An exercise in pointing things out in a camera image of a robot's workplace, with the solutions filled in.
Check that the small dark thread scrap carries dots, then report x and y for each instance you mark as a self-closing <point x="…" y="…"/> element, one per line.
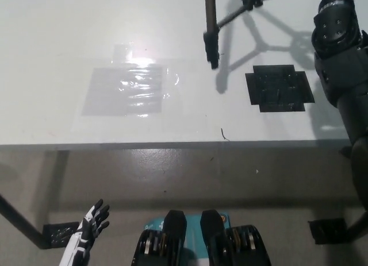
<point x="225" y="135"/>

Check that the black and bronze camera tripod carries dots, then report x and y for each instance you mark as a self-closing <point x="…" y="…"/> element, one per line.
<point x="211" y="19"/>

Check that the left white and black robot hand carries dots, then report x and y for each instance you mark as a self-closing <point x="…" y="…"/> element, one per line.
<point x="92" y="223"/>

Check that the clear tape patch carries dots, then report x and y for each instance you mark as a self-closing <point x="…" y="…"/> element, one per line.
<point x="123" y="90"/>

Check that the black slanted table leg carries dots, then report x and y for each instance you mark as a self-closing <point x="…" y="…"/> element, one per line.
<point x="20" y="220"/>

